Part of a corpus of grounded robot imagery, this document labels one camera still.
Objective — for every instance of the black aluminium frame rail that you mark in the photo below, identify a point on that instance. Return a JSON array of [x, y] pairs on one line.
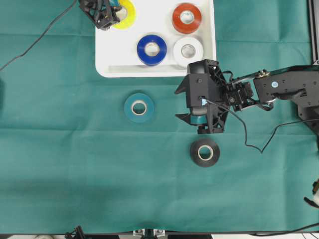
[[313, 7]]

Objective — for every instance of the white tape roll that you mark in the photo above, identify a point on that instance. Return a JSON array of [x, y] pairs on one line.
[[187, 50]]

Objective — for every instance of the yellow tape roll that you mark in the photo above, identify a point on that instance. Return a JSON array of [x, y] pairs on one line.
[[126, 15]]

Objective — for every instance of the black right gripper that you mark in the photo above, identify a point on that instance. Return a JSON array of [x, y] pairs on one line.
[[213, 117]]

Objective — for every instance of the teal tape roll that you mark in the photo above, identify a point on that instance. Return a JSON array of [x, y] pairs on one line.
[[139, 108]]

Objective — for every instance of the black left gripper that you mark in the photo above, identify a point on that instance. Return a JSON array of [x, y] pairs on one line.
[[103, 13]]

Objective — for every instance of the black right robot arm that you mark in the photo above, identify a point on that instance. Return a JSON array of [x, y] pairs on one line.
[[299, 84]]

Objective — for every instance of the green table cloth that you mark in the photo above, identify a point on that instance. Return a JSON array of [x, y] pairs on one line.
[[69, 155]]

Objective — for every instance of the blue tape roll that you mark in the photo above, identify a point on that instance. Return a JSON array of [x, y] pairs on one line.
[[151, 49]]

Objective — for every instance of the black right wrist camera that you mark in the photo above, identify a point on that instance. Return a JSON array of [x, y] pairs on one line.
[[197, 79]]

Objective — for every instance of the red tape roll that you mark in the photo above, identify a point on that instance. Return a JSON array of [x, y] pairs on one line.
[[186, 18]]

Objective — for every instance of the black tape roll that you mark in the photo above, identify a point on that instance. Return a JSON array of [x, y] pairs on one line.
[[204, 152]]

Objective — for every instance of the white plastic case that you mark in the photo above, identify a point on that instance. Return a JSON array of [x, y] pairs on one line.
[[116, 49]]

